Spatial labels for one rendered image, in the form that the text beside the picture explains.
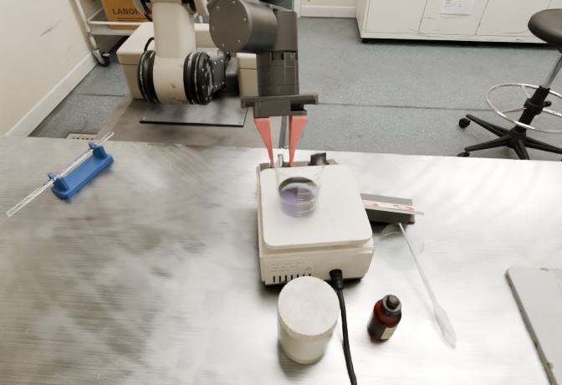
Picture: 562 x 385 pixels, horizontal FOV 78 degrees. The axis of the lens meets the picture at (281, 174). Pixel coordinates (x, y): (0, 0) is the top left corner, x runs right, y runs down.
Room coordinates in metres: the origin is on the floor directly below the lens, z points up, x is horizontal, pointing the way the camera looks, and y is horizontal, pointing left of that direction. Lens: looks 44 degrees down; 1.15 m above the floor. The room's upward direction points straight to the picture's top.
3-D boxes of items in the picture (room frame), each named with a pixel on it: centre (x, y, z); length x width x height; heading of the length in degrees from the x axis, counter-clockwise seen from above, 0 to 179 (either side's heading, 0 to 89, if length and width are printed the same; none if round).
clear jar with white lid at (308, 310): (0.15, -0.03, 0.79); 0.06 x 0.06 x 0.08
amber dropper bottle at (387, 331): (0.16, -0.11, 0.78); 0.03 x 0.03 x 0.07
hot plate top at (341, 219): (0.27, -0.04, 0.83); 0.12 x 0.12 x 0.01; 5
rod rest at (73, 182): (0.40, 0.32, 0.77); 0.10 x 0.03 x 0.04; 157
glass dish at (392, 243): (0.26, -0.16, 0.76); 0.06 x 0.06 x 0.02
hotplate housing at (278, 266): (0.30, -0.03, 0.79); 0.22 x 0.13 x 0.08; 5
